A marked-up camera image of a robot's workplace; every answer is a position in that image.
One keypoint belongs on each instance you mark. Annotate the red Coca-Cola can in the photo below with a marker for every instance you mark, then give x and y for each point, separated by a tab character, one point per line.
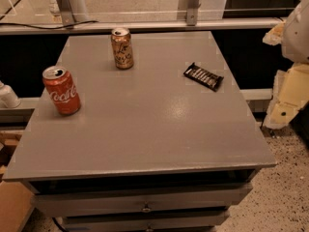
61	89

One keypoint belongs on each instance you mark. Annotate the metal bracket post right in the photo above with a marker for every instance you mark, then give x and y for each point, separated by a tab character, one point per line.
192	8

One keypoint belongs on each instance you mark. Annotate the lower grey drawer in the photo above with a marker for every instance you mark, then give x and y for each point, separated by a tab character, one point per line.
147	222

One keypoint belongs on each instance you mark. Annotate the metal bracket post left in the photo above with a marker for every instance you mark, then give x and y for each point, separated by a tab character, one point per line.
65	12

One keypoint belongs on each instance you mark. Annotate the upper grey drawer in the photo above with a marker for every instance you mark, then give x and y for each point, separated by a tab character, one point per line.
140	200

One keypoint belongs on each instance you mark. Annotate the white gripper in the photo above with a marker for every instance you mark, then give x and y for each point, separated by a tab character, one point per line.
297	36

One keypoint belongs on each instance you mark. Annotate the grey drawer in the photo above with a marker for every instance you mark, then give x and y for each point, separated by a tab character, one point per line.
140	200
147	222

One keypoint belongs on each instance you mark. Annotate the white pipe fitting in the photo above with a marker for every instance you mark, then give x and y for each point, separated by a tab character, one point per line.
8	97

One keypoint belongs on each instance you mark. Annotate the grey metal rail frame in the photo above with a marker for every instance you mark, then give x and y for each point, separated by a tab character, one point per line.
95	27

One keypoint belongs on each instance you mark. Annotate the black snack bar wrapper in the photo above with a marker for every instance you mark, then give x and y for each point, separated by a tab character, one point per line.
203	77

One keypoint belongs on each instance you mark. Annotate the gold LaCroix can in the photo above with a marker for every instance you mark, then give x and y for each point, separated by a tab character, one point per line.
122	49

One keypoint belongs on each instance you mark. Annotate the brown cardboard box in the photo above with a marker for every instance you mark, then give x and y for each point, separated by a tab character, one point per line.
15	207

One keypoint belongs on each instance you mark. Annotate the metal bracket post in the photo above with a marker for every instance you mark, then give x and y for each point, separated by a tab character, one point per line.
65	12
192	8

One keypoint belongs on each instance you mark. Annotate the grey drawer cabinet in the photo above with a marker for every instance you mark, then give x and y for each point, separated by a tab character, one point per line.
149	127

